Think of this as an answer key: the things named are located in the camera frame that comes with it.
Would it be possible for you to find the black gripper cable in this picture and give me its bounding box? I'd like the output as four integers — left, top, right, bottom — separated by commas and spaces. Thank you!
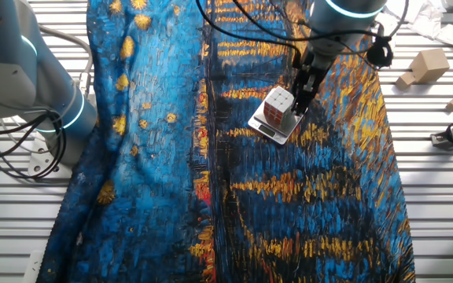
194, 0, 385, 72

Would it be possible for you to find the small wooden block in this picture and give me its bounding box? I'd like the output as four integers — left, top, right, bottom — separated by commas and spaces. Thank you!
394, 71, 417, 90

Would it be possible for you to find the black base cable bundle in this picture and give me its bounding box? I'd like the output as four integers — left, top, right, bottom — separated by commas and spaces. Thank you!
0, 109, 68, 182

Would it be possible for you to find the silver digital scale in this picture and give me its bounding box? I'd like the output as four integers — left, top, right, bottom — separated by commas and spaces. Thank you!
247, 86, 309, 145

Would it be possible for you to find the blue starry painting cloth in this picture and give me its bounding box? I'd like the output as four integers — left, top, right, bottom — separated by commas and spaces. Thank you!
37, 0, 416, 283

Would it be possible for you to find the rubik's cube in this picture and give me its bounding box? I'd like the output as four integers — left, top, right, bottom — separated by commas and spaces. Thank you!
263, 86, 295, 127

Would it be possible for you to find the grey base cable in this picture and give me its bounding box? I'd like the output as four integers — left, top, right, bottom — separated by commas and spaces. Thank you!
37, 25, 95, 97

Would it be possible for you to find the white plastic piece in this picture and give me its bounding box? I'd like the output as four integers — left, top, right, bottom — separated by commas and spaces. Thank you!
21, 249, 46, 283

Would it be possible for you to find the black coiled cable bundle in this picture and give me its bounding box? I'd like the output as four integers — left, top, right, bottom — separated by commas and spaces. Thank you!
366, 35, 394, 68

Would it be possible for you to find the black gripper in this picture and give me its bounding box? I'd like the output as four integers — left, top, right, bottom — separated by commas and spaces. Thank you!
291, 58, 332, 117

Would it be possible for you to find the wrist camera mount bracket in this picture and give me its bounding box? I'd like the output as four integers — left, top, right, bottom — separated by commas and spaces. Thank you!
372, 13, 389, 40

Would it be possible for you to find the large wooden block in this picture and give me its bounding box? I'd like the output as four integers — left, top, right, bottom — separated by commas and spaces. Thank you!
408, 48, 451, 84

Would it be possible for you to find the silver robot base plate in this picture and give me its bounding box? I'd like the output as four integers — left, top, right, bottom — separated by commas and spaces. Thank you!
27, 129, 74, 180

